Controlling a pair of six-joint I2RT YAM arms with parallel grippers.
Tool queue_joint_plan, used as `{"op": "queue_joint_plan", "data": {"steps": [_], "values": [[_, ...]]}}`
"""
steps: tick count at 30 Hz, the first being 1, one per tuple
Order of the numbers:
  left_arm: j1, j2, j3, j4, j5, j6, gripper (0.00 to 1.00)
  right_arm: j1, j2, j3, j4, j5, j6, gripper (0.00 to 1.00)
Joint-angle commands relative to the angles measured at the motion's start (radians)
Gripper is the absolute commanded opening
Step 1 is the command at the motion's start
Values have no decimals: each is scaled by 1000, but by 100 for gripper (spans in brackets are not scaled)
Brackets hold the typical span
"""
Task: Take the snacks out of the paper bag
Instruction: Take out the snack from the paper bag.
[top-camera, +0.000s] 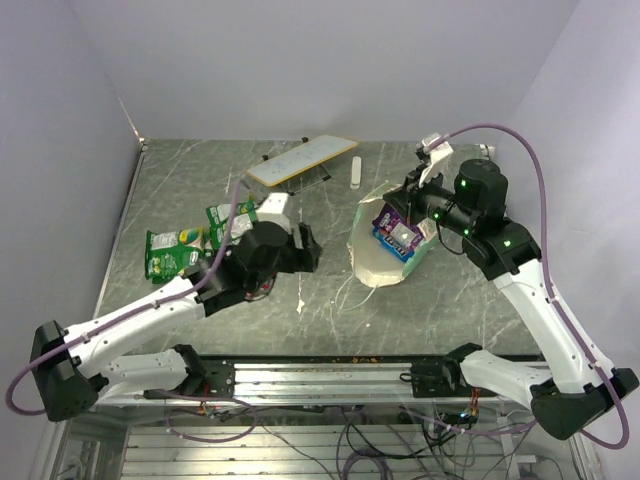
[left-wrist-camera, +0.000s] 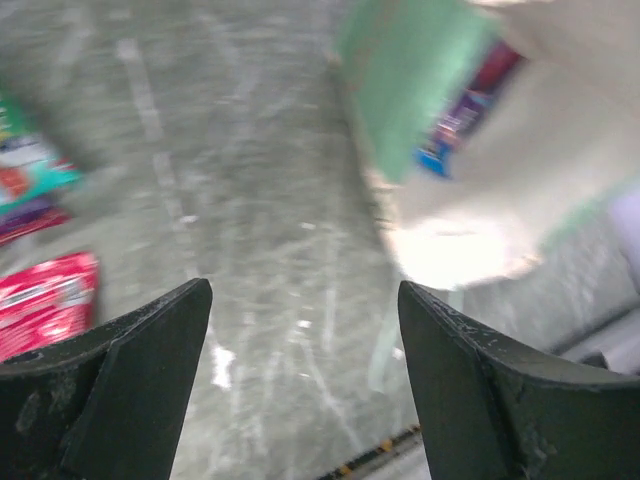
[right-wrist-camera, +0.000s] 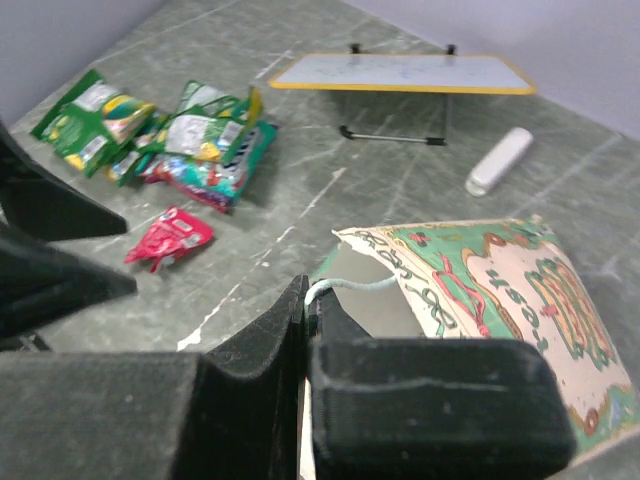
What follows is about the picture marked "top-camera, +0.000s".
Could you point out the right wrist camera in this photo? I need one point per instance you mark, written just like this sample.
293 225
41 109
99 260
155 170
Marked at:
434 151

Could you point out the whiteboard wire stand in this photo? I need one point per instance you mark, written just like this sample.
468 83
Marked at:
304 181

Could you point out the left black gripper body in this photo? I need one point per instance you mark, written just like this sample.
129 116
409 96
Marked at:
295 260

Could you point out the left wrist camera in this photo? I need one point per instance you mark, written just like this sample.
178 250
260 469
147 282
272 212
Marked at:
276 209

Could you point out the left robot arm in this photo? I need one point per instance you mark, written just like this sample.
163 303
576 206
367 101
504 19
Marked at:
145 310

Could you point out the decorated paper gift bag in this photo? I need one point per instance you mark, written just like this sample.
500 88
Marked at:
383 248

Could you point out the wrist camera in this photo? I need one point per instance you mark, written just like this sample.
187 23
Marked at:
434 151
276 209

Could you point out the aluminium rail frame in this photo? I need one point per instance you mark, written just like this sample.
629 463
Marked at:
179 415

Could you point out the yellow framed whiteboard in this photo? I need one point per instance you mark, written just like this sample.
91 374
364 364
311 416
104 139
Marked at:
309 154

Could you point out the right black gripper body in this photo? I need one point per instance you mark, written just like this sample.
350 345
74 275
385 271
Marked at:
429 201

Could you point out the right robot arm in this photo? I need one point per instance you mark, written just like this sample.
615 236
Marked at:
579 383

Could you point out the green Fox's candy bag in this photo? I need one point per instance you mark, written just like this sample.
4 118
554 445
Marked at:
169 254

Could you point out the large purple snack bag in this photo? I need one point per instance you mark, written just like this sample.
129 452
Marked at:
390 222

